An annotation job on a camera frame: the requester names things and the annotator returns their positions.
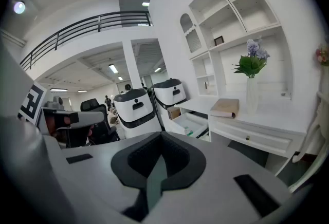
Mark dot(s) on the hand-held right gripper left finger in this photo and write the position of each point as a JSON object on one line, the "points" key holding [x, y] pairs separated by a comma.
{"points": [[97, 179]]}

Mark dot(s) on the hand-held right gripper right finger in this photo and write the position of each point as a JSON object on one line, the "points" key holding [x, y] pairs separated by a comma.
{"points": [[218, 179]]}

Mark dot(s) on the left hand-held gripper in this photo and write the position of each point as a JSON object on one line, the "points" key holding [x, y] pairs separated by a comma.
{"points": [[32, 101]]}

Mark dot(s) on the small green white packet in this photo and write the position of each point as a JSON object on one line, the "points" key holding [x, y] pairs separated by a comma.
{"points": [[189, 131]]}

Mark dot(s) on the small white drawer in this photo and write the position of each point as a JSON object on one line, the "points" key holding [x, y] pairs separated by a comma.
{"points": [[189, 121]]}

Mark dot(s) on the wide white drawer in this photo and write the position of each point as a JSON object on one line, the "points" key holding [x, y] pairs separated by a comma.
{"points": [[257, 138]]}

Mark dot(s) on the person's left hand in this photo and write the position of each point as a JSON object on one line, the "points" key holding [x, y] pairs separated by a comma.
{"points": [[60, 125]]}

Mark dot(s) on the black office chair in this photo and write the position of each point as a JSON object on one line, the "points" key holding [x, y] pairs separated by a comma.
{"points": [[99, 120]]}

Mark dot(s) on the white black service robot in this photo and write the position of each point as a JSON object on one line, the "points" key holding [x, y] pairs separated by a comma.
{"points": [[171, 93], [136, 115]]}

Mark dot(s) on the rectangular ceiling light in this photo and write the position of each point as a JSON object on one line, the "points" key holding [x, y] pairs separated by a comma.
{"points": [[113, 68], [145, 3]]}

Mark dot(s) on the brown cardboard box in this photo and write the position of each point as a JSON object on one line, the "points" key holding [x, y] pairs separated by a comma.
{"points": [[174, 112]]}

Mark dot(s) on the white desk with shelves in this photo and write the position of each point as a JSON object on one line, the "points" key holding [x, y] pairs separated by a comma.
{"points": [[270, 115]]}

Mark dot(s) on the white ribbed vase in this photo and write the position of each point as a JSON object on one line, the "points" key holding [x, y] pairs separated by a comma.
{"points": [[252, 97]]}

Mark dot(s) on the black balcony railing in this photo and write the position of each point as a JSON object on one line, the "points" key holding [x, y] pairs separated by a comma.
{"points": [[77, 28]]}

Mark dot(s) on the white carved chair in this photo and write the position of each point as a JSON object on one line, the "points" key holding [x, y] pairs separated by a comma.
{"points": [[312, 135]]}

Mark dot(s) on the purple flowers with green leaves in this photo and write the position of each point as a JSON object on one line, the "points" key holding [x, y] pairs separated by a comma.
{"points": [[250, 63]]}

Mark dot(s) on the round ceiling light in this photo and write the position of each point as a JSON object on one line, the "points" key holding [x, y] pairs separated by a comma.
{"points": [[19, 7]]}

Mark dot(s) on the pink flower bouquet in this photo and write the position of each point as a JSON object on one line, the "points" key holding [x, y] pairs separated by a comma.
{"points": [[323, 54]]}

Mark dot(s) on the small dark picture frame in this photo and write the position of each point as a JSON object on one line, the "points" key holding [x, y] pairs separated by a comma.
{"points": [[219, 40]]}

